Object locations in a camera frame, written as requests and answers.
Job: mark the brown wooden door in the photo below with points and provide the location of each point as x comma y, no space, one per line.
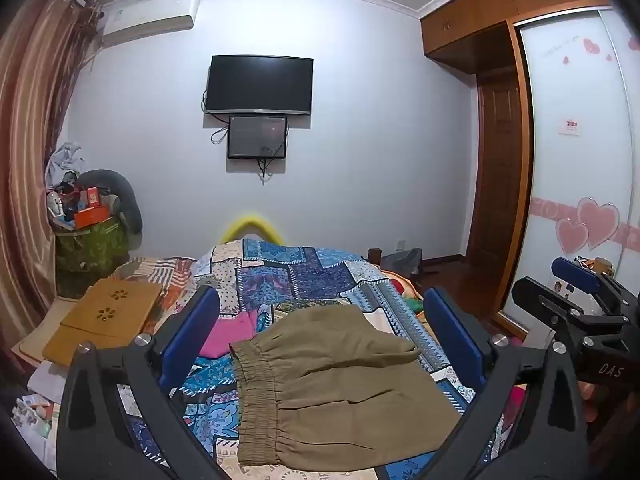
497,170

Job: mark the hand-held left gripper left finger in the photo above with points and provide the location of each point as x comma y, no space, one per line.
200,322

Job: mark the orange blanket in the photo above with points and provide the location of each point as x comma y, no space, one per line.
400,285

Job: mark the pink cloth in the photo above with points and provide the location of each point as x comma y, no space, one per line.
232,335

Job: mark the olive green pants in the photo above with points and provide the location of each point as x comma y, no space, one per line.
340,390

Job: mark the orange box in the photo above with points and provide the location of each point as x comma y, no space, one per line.
91,215

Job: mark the white air conditioner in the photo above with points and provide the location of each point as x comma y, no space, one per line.
150,22

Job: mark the wooden lap desk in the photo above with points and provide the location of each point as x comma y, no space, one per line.
102,325

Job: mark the small black wall monitor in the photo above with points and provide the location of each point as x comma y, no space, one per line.
257,137

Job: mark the wooden wardrobe with white doors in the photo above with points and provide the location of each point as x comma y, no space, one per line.
570,110

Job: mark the brown striped curtain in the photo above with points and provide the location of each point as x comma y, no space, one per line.
30,150

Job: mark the yellow curved object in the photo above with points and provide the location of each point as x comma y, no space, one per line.
250,225

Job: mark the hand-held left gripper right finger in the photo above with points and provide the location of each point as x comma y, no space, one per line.
452,332

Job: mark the black wall television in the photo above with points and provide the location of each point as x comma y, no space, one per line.
260,83

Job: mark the person's right hand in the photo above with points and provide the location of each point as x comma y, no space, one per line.
589,402

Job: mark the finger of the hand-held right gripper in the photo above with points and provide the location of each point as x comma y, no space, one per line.
542,300
577,272

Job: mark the grey bag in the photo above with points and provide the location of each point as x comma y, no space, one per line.
402,260

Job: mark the blue patchwork blanket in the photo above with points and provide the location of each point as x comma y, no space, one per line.
280,280

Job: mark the grey pillow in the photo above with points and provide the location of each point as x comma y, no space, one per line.
117,187

